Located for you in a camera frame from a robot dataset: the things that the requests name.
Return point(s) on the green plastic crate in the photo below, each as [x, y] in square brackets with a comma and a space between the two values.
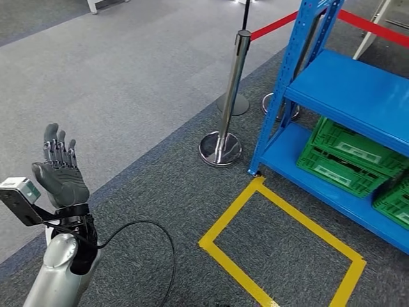
[396, 209]
[335, 173]
[358, 146]
[403, 184]

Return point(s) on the white furniture block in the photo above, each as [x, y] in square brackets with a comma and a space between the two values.
[93, 6]

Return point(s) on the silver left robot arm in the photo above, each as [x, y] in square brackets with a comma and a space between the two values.
[60, 271]

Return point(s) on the yellow floor tape square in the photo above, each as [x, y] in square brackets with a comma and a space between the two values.
[232, 212]

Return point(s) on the long red barrier belt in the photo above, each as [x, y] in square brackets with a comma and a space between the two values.
[376, 29]

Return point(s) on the short red barrier belt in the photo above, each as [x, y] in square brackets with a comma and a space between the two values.
[275, 25]

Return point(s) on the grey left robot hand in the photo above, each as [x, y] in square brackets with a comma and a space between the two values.
[63, 186]

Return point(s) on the blue metal shelf rack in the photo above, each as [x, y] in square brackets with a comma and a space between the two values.
[352, 89]

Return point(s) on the chrome stanchion post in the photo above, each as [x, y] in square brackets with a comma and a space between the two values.
[306, 48]
[235, 72]

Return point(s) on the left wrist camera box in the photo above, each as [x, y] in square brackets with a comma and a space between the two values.
[17, 201]

